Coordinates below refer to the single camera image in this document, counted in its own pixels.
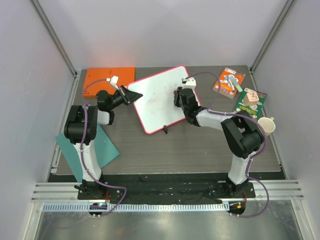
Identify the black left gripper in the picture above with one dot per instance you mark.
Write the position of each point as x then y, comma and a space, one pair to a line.
128, 96

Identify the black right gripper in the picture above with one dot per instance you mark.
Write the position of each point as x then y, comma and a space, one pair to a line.
179, 97

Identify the pink framed whiteboard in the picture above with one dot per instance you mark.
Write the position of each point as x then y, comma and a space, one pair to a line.
156, 109

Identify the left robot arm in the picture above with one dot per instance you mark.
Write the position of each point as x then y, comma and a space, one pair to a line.
81, 130

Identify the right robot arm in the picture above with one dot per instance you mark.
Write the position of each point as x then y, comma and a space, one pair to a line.
243, 136

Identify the whiteboard marker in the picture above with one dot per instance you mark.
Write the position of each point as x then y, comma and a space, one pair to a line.
229, 78

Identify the orange flat box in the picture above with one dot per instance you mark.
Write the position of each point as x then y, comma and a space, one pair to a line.
126, 75

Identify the orange book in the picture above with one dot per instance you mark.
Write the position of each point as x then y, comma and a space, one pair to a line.
222, 86

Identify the teal paper sheet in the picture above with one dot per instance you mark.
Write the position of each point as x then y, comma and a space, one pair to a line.
104, 149

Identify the wooden cube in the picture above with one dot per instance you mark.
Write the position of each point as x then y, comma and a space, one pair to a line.
251, 99

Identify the green book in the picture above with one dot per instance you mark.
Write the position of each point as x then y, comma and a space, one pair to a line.
254, 111

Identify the yellow green paper cup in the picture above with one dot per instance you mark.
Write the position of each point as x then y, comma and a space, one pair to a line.
267, 124

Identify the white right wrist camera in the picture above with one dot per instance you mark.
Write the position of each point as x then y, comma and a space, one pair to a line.
189, 83

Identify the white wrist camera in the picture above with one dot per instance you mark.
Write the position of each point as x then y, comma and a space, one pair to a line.
189, 83
113, 81

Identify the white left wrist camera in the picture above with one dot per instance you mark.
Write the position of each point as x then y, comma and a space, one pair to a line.
113, 81

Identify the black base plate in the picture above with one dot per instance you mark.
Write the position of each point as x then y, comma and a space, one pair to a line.
169, 188

